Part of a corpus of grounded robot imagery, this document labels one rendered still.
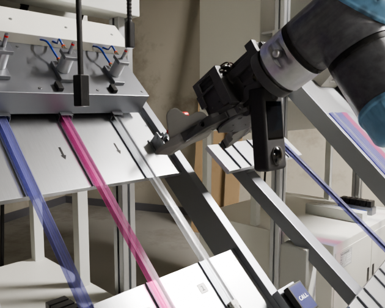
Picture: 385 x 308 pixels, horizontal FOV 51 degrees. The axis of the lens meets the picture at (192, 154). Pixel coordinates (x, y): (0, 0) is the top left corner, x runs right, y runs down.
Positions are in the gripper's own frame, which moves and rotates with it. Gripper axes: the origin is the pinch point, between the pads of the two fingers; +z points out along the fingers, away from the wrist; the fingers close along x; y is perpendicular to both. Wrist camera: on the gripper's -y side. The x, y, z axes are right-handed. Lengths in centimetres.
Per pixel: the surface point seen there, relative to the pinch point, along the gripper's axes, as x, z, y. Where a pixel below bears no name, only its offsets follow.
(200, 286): 3.5, 6.4, -19.6
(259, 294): -6.9, 5.2, -24.6
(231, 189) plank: -222, 177, 37
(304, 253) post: -26.7, 6.9, -22.4
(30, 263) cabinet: -4, 84, 6
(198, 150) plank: -215, 187, 82
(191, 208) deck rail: -8.0, 13.3, -5.8
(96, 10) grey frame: -3.7, 12.1, 41.6
